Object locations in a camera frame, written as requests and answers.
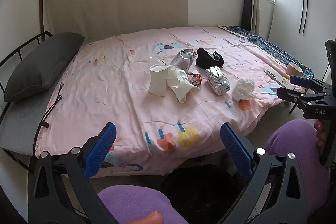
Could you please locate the dark grey pillow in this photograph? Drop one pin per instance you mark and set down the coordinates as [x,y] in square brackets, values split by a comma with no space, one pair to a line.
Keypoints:
[44,66]

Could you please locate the person's left leg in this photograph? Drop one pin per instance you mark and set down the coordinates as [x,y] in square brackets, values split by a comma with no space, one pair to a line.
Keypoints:
[136,200]

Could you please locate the silver foil packet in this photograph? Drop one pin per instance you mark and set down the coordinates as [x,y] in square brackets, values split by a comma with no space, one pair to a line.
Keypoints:
[217,81]

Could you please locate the person's right leg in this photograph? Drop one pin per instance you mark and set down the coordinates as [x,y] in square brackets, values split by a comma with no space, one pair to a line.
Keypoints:
[288,134]

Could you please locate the red white crumpled wrapper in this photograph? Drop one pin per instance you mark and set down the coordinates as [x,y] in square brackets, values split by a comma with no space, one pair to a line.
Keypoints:
[194,78]

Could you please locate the person's left hand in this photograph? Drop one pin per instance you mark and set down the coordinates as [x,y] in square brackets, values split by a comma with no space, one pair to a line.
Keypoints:
[149,218]

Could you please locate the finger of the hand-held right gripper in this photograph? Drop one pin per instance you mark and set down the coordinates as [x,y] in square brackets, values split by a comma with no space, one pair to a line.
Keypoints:
[287,94]
[300,81]

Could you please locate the blue patterned cloth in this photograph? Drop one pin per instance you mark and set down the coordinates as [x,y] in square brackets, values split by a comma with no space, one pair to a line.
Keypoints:
[265,44]

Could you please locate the white wardrobe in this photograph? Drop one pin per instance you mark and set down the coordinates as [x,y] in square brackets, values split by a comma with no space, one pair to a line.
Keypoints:
[296,3]

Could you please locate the silver foil bag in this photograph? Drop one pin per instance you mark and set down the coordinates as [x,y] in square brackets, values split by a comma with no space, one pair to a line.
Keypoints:
[182,60]

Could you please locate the black metal bed frame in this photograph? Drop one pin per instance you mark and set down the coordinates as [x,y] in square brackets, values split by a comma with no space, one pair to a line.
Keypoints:
[15,52]

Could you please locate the pink printed blanket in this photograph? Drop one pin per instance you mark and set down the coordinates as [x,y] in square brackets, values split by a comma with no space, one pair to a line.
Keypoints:
[118,98]

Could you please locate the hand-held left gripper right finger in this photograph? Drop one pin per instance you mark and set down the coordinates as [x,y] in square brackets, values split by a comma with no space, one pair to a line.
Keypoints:
[235,146]

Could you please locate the person's right hand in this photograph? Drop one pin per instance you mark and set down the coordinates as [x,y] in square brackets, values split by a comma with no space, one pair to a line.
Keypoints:
[319,132]

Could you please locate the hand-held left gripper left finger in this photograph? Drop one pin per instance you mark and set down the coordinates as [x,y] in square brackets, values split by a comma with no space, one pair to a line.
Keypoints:
[101,146]

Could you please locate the beige cup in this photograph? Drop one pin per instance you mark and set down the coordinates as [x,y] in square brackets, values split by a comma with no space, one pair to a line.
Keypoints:
[294,69]

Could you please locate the person's leg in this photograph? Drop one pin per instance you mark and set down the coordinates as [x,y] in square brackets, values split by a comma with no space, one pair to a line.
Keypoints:
[136,200]
[288,134]

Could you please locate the black cloth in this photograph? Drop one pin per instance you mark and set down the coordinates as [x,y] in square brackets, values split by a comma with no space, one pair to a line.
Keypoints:
[208,58]

